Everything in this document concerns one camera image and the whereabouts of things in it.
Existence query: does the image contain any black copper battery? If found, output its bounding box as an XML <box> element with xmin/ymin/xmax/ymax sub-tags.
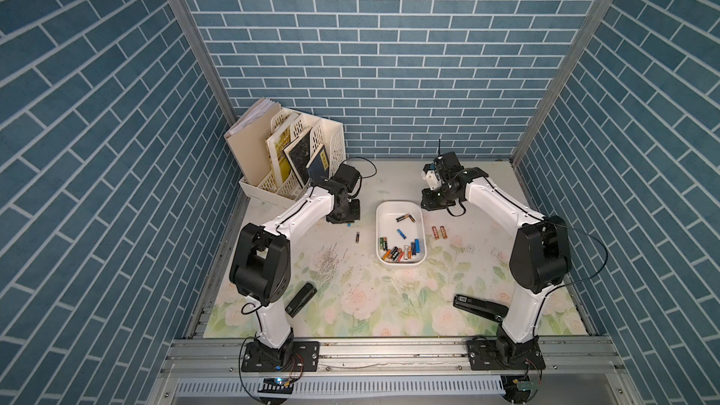
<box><xmin>396</xmin><ymin>213</ymin><xmax>416</xmax><ymax>223</ymax></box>

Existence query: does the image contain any white plastic storage box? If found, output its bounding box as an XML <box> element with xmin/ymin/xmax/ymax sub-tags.
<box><xmin>376</xmin><ymin>201</ymin><xmax>428</xmax><ymax>268</ymax></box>

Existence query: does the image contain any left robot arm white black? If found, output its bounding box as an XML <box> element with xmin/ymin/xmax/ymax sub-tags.
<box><xmin>229</xmin><ymin>163</ymin><xmax>362</xmax><ymax>351</ymax></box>

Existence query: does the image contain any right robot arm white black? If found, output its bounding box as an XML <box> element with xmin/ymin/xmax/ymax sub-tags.
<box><xmin>421</xmin><ymin>152</ymin><xmax>572</xmax><ymax>344</ymax></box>

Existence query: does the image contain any dark blue book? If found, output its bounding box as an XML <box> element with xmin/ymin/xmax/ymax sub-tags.
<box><xmin>306</xmin><ymin>144</ymin><xmax>330</xmax><ymax>183</ymax></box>

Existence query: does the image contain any white perforated file organizer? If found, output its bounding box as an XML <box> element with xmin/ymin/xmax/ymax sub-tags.
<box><xmin>225</xmin><ymin>99</ymin><xmax>346</xmax><ymax>207</ymax></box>

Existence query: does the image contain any black cover book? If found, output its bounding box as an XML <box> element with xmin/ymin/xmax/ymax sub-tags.
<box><xmin>283</xmin><ymin>127</ymin><xmax>311</xmax><ymax>187</ymax></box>

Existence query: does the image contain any yellow cover book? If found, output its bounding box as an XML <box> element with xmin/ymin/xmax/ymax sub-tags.
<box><xmin>266</xmin><ymin>109</ymin><xmax>299</xmax><ymax>189</ymax></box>

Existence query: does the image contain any beige paper folder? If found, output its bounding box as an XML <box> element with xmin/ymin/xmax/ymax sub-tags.
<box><xmin>224</xmin><ymin>99</ymin><xmax>281</xmax><ymax>186</ymax></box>

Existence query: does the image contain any black stapler left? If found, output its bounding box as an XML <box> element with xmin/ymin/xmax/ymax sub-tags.
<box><xmin>285</xmin><ymin>282</ymin><xmax>317</xmax><ymax>318</ymax></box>

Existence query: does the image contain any black stapler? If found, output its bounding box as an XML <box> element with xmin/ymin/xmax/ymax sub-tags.
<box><xmin>285</xmin><ymin>282</ymin><xmax>317</xmax><ymax>318</ymax></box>
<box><xmin>453</xmin><ymin>294</ymin><xmax>509</xmax><ymax>323</ymax></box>

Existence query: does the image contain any black stapler right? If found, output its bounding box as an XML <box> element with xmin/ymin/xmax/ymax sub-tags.
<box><xmin>453</xmin><ymin>294</ymin><xmax>509</xmax><ymax>323</ymax></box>

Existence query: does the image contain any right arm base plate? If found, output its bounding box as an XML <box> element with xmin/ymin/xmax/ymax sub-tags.
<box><xmin>466</xmin><ymin>337</ymin><xmax>546</xmax><ymax>371</ymax></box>

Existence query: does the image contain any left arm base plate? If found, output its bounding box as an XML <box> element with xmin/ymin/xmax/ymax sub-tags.
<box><xmin>240</xmin><ymin>339</ymin><xmax>320</xmax><ymax>373</ymax></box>

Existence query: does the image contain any white vented cable duct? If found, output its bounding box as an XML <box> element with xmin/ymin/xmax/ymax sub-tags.
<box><xmin>174</xmin><ymin>375</ymin><xmax>506</xmax><ymax>399</ymax></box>

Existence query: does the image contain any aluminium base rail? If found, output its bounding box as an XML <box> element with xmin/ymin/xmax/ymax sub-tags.
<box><xmin>149</xmin><ymin>336</ymin><xmax>641</xmax><ymax>404</ymax></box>

